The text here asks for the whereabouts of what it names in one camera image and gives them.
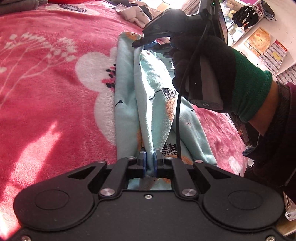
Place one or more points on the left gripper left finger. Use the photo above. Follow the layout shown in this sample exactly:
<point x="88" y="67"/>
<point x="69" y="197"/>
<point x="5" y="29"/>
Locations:
<point x="119" y="174"/>

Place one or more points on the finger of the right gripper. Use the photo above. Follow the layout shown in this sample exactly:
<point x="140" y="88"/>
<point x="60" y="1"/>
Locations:
<point x="157" y="47"/>
<point x="143" y="41"/>

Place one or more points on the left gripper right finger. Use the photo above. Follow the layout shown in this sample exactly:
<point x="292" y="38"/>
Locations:
<point x="175" y="170"/>

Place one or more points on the teal printed kids garment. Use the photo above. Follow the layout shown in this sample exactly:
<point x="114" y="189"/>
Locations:
<point x="145" y="108"/>

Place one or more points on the right forearm dark sleeve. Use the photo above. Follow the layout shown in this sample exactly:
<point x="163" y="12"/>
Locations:
<point x="274" y="154"/>

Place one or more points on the white printed clothes pile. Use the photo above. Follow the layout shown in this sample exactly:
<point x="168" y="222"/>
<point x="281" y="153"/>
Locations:
<point x="138" y="14"/>

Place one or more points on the right black gloved hand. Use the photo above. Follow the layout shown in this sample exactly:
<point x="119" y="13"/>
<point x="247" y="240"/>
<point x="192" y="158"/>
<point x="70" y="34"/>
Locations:
<point x="243" y="86"/>

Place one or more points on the black white glove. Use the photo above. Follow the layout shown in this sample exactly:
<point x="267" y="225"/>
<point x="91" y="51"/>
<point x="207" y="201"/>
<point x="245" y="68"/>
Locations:
<point x="246" y="17"/>

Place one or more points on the pink floral fleece blanket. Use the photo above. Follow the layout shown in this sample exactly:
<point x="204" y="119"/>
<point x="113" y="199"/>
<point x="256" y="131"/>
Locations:
<point x="57" y="94"/>

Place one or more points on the red quilt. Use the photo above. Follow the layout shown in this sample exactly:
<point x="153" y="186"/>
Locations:
<point x="66" y="1"/>

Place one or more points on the folded grey cloth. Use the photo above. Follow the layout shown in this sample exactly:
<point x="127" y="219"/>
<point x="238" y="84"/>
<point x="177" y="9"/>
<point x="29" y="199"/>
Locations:
<point x="14" y="6"/>

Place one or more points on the wall calendar poster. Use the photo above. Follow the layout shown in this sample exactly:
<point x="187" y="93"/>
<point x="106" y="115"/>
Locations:
<point x="273" y="56"/>

